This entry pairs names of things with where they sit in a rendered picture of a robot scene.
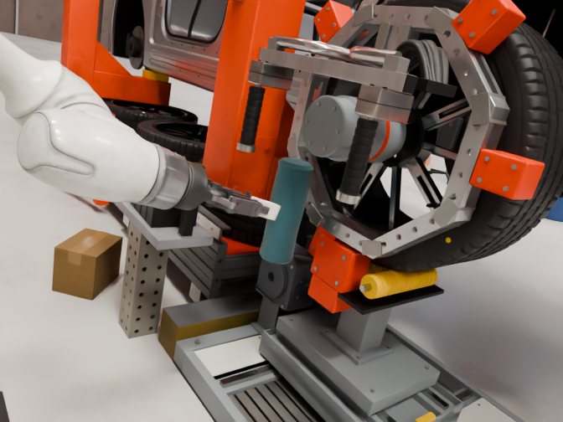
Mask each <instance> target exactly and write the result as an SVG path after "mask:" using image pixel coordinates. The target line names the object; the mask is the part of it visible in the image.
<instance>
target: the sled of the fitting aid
mask: <svg viewBox="0 0 563 422"><path fill-rule="evenodd" d="M259 351H260V352H261V354H262V355H263V356H264V357H265V358H266V359H267V360H268V361H269V362H270V363H271V364H272V365H273V366H274V367H275V369H276V370H277V371H278V372H279V373H280V374H281V375H282V376H283V377H284V378H285V379H286V380H287V381H288V382H289V383H290V385H291V386H292V387H293V388H294V389H295V390H296V391H297V392H298V393H299V394H300V395H301V396H302V397H303V398H304V399H305V400H306V401H307V402H308V403H309V404H310V405H311V406H312V407H313V408H314V409H315V410H316V411H317V412H318V413H319V414H320V416H321V417H322V418H323V419H324V420H325V421H326V422H457V419H458V417H459V415H460V413H461V411H462V407H463V405H464V403H463V402H462V401H461V400H460V399H458V398H457V397H456V396H455V395H453V394H452V393H450V392H449V391H448V390H446V389H445V388H443V387H442V386H441V385H440V384H439V383H436V384H434V385H432V386H431V387H429V388H427V389H424V390H422V391H420V392H418V393H416V394H413V395H411V396H410V397H408V398H406V399H403V400H401V401H400V402H398V403H396V404H392V405H391V406H389V407H387V408H385V409H382V410H381V411H379V412H377V413H375V414H372V415H371V416H368V415H367V414H366V413H365V412H364V411H363V410H362V409H361V408H360V407H359V406H358V405H357V404H355V403H354V402H353V401H352V400H351V399H350V398H349V397H348V396H347V395H346V394H345V393H344V392H343V391H342V390H340V389H339V388H338V387H337V386H336V385H335V384H334V383H333V382H332V381H331V380H330V379H329V378H328V377H327V376H326V375H324V374H323V373H322V372H321V371H320V370H319V369H318V368H317V367H316V366H315V365H314V364H313V363H312V362H311V361H309V360H308V359H307V358H306V357H305V356H304V355H303V354H302V353H301V352H300V351H299V350H298V349H297V348H296V347H295V346H293V345H292V344H291V343H290V342H289V341H288V340H287V339H286V338H285V337H284V336H283V335H282V334H281V333H280V332H279V331H277V330H276V328H275V327H273V328H270V329H266V330H263V333H262V336H261V343H260V346H259Z"/></svg>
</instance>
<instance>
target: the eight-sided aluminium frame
mask: <svg viewBox="0 0 563 422"><path fill-rule="evenodd" d="M458 15H459V13H455V12H453V11H452V10H450V9H448V8H437V7H434V8H423V7H404V6H385V5H374V4H373V3H372V4H370V5H366V4H364V5H363V6H362V7H361V8H360V9H359V10H358V11H356V12H354V15H353V16H352V17H351V18H350V20H349V21H348V22H347V23H346V24H345V25H344V26H343V27H342V28H341V29H340V30H339V31H338V32H337V33H336V34H335V35H334V36H333V37H332V38H331V39H330V40H329V41H328V42H327V44H333V45H337V46H340V47H344V48H346V49H352V48H353V47H355V46H363V45H364V44H365V43H367V42H368V41H369V40H370V39H371V38H372V37H373V36H374V35H375V34H376V33H377V32H378V31H379V28H380V23H390V26H396V27H400V26H401V25H402V24H409V25H412V29H418V30H417V31H418V32H420V33H432V34H436V36H437V37H438V39H439V41H440V43H441V45H442V48H443V49H445V50H446V52H447V56H448V60H449V63H450V65H451V67H452V69H453V71H454V73H455V75H456V77H457V80H458V82H459V84H460V86H461V87H462V91H463V93H464V95H465V96H466V98H467V101H468V104H469V105H470V107H471V109H472V114H471V116H470V119H469V122H468V124H467V128H466V131H465V133H464V136H463V139H462V143H461V146H460V148H459V151H458V154H457V158H456V161H455V163H454V166H453V169H452V173H451V176H450V178H449V181H448V184H447V188H446V191H445V193H444V196H443V199H442V203H441V206H440V207H439V208H436V209H434V210H432V211H431V212H429V213H427V214H424V215H422V216H420V217H418V218H416V219H413V220H411V221H410V222H408V223H406V224H403V225H401V226H400V227H398V228H396V229H393V230H391V231H390V232H388V233H386V234H383V235H380V234H378V233H376V232H374V231H373V230H371V229H368V228H366V227H365V226H363V225H362V224H359V223H357V222H355V221H354V220H352V219H350V218H348V217H346V216H344V215H342V214H341V213H339V212H337V211H335V210H334V209H333V205H332V203H331V200H330V197H329V195H328V190H327V189H326V186H325V183H324V181H323V176H322V174H321V171H320V168H319V166H318V161H317V158H316V156H315V155H313V154H312V153H311V152H310V151H309V150H308V149H307V146H306V144H305V141H304V138H303V132H302V127H303V121H304V117H305V115H306V112H307V109H308V107H309V106H310V105H311V104H312V103H313V102H314V101H315V100H316V99H317V98H318V97H320V96H322V95H325V93H326V89H327V86H328V80H329V78H330V76H326V75H319V74H315V73H311V72H307V71H303V73H302V76H301V77H302V82H301V86H300V90H299V94H298V98H297V105H296V110H295V113H294V117H293V122H292V129H291V132H290V136H289V137H288V144H287V150H288V157H290V158H296V159H299V160H303V161H305V162H309V163H311V164H312V166H313V168H314V170H313V172H312V177H311V182H310V187H309V191H308V196H307V202H306V205H305V207H306V210H307V212H306V213H307V215H308V217H309V220H310V222H311V223H313V224H315V226H316V227H318V226H319V225H320V226H321V227H322V228H323V229H324V230H326V231H327V232H328V233H330V234H331V235H333V236H335V237H336V238H338V239H340V240H342V241H343V242H344V243H346V244H348V245H350V246H352V247H353V248H355V249H356V250H358V251H360V252H361V253H362V255H367V256H368V257H370V258H371V259H378V258H384V257H389V256H391V255H395V254H399V252H401V251H402V250H405V249H408V248H410V247H411V246H413V245H416V244H419V243H420V242H423V241H425V240H427V239H430V238H432V237H434V236H436V235H439V234H441V233H443V232H446V231H448V230H449V229H453V228H455V227H460V225H461V224H464V223H466V222H468V221H470V220H471V217H472V215H473V211H474V210H475V209H476V208H477V207H476V203H477V201H478V197H479V194H480V192H481V190H482V189H481V188H478V187H475V186H473V185H471V184H470V183H469V182H470V179H471V176H472V174H473V170H474V168H475V165H476V162H477V160H478V155H479V153H480V151H481V150H482V149H489V150H496V148H497V145H498V141H499V139H500V137H501V134H502V131H503V128H504V126H506V125H507V124H506V120H507V118H508V115H509V111H510V109H509V106H508V104H507V102H506V100H505V96H503V94H502V92H501V90H500V89H499V87H498V84H497V82H496V80H495V78H494V77H493V74H492V72H491V70H490V68H489V67H488V64H487V62H486V60H485V58H484V57H483V54H482V53H480V52H478V51H475V50H473V49H470V48H469V47H468V46H467V45H466V44H465V43H464V42H463V40H462V38H461V37H460V35H459V33H458V32H457V31H456V29H455V28H454V27H453V26H452V22H453V20H454V19H455V18H456V17H457V16H458Z"/></svg>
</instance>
